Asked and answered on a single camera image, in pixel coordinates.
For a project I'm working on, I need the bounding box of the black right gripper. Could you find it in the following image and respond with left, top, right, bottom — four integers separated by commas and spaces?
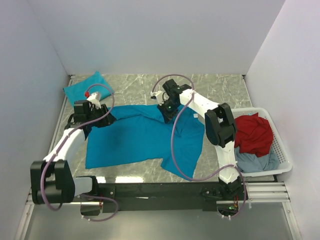
157, 99, 180, 124

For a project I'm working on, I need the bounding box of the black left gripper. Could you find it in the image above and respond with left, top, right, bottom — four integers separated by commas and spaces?
86, 103, 117, 128

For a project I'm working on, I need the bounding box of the blue polo t-shirt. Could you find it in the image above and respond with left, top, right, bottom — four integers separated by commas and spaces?
85, 105, 205, 180

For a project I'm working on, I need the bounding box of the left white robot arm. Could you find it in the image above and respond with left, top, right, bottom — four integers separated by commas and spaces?
30, 100, 116, 211

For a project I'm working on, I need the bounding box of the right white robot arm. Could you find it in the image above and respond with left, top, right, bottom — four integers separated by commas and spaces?
150, 79, 244, 200

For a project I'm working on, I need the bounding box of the folded teal t-shirt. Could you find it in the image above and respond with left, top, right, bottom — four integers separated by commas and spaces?
63, 71, 114, 107

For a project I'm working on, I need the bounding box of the red t-shirt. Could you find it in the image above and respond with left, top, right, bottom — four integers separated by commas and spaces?
234, 113, 274, 158

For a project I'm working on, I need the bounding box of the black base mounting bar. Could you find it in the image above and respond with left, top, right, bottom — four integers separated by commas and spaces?
94, 182, 227, 211

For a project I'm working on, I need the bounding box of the light blue t-shirt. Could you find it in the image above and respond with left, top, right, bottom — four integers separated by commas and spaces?
234, 147, 280, 173

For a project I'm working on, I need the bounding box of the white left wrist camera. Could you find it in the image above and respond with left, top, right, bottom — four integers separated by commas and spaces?
84, 91, 101, 104

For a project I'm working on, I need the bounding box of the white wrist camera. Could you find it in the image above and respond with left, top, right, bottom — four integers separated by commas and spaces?
150, 90, 164, 100
84, 91, 101, 104

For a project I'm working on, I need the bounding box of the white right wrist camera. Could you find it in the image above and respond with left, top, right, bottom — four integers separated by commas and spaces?
150, 90, 164, 100

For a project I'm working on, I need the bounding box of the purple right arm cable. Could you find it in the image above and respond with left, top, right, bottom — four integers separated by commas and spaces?
151, 73, 248, 219

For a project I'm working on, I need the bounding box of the aluminium rail frame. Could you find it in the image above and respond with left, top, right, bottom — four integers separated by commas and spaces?
14, 74, 291, 240

